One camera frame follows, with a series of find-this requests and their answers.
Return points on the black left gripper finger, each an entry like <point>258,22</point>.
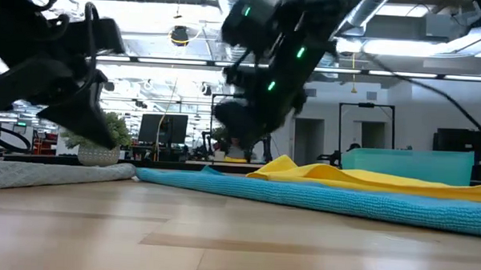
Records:
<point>25,83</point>
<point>84,117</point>

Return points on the grey waffle-weave towel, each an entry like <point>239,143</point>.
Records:
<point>42,174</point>

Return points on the blue microfiber towel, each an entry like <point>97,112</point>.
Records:
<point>302,197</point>

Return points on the yellow microfiber towel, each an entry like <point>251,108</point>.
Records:
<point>363,179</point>

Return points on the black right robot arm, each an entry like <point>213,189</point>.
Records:
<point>308,25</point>

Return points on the person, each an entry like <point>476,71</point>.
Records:
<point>236,151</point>
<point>353,147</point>

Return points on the green plant in dotted pot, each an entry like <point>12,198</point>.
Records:
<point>99,156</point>

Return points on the black background monitor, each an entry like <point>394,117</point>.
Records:
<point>164,128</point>

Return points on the ceiling light strip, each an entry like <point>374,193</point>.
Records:
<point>403,73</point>

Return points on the teal translucent plastic bin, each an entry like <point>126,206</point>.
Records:
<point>408,165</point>

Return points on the black shelf unit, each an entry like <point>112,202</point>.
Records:
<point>460,150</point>

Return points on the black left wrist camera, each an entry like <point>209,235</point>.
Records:
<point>103,36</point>

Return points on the black ceiling camera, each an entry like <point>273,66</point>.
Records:
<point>180,36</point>

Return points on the black metal frame stand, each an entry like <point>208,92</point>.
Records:
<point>366,105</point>

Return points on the silver ribbed air duct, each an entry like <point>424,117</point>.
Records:
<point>365,9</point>

